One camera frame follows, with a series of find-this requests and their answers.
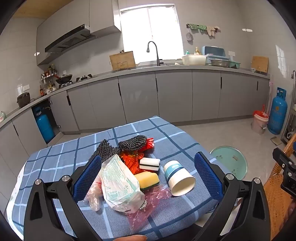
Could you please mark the white and blue paper cup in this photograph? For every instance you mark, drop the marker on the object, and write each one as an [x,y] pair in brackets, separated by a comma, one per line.
[178,178]

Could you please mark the soap pump bottle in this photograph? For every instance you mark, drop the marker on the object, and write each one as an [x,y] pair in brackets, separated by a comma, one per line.
[197,52]

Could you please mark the blue dish box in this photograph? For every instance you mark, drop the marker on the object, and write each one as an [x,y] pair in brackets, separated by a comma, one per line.
[214,51]

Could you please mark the wicker chair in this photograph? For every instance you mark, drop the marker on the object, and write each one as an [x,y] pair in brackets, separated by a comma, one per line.
[275,199]

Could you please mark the hanging scrub brush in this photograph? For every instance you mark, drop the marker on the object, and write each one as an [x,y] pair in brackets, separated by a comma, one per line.
[189,37]

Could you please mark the small clear bottle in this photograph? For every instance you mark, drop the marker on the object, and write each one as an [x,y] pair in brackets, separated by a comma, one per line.
[2,116]

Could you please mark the thin white plastic bag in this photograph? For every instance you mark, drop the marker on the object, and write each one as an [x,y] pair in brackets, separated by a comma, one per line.
[94,197]

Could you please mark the green hanging cloth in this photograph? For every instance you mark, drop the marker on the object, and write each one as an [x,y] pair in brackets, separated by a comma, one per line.
[196,26]

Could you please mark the white plastic basin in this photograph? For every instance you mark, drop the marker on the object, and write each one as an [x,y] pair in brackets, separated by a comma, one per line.
[194,59]

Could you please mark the green dish tray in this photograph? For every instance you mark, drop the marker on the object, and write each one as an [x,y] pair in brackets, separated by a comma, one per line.
[234,64]

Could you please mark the gas stove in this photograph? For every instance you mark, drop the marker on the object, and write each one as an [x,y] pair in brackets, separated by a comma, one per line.
[85,77]

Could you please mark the teal round stool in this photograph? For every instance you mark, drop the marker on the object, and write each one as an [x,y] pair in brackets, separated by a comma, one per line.
[227,161]

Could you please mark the white sponge with black stripe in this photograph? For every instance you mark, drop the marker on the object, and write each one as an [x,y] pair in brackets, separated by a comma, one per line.
[149,164]

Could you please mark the person's left hand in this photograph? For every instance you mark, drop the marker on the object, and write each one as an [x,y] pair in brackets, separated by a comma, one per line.
[130,238]

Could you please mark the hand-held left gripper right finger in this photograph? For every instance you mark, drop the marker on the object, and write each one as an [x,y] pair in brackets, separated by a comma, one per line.
[207,176]

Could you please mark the red snack wrapper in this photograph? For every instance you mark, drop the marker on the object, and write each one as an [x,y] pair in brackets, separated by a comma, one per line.
[130,163]

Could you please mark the metal basin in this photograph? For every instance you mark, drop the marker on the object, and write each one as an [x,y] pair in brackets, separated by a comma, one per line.
[219,62]

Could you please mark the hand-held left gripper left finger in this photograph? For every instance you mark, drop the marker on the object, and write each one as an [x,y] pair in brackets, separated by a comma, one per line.
[87,176]

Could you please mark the dark grey knitted cloth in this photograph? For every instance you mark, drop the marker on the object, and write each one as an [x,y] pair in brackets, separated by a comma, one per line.
[131,142]

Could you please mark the dark sauce bottle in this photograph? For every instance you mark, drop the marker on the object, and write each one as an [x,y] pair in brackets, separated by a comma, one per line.
[42,91]

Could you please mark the white wall outlet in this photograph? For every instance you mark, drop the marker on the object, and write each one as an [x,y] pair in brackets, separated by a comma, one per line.
[26,87]
[232,53]

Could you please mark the cardboard scrap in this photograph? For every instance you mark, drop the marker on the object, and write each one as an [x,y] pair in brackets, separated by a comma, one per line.
[276,140]

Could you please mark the metal spice rack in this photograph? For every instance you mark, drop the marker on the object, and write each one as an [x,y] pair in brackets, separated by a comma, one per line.
[49,81]

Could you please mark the yellow and green sponge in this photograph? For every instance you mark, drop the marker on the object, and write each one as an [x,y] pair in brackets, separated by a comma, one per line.
[148,179]

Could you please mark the black range hood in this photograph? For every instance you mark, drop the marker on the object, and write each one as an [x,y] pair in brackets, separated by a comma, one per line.
[69,39]

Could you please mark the large wooden cutting board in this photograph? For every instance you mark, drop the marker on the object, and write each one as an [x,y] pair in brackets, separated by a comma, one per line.
[122,60]

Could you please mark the dark cooking pot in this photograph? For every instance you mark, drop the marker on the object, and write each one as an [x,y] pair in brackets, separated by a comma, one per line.
[23,100]

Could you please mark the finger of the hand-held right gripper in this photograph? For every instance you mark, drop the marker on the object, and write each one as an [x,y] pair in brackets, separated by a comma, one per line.
[285,160]

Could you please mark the black gooseneck faucet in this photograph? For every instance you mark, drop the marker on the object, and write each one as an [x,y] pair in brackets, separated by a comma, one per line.
[158,59]

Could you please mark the pink plastic bag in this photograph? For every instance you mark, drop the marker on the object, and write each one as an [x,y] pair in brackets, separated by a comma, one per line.
[148,208]

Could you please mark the grey wall cabinet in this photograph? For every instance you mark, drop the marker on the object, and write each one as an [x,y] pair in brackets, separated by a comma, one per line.
[101,18]

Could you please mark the black wok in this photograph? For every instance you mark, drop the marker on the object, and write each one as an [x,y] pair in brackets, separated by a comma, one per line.
[63,79]

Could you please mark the white wall hook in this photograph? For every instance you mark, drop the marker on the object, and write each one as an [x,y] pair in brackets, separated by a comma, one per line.
[247,30]

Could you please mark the beige hanging gloves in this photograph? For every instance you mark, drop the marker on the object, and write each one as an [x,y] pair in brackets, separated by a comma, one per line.
[212,30]

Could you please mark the small wooden cutting board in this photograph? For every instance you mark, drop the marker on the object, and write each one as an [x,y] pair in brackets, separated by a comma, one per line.
[260,63]

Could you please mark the white bucket with red bag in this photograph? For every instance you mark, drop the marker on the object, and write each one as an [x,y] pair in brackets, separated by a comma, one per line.
[259,125]

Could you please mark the small blue gas cylinder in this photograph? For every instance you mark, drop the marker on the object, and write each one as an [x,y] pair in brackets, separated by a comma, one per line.
[45,127]

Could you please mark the blue plaid tablecloth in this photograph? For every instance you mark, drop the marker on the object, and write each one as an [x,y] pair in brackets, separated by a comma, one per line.
[175,143]

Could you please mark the clear plastic bag green print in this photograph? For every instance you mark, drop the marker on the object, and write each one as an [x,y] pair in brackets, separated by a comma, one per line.
[118,183]

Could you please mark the tall blue gas cylinder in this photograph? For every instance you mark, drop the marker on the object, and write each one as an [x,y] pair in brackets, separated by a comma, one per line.
[277,113]

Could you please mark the grey kitchen countertop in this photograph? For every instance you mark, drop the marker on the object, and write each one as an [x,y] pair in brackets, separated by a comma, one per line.
[138,70]

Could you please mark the grey base cabinets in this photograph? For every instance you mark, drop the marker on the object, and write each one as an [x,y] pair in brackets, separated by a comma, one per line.
[173,95]

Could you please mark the window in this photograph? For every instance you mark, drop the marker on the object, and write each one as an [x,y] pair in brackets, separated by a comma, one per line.
[150,34]

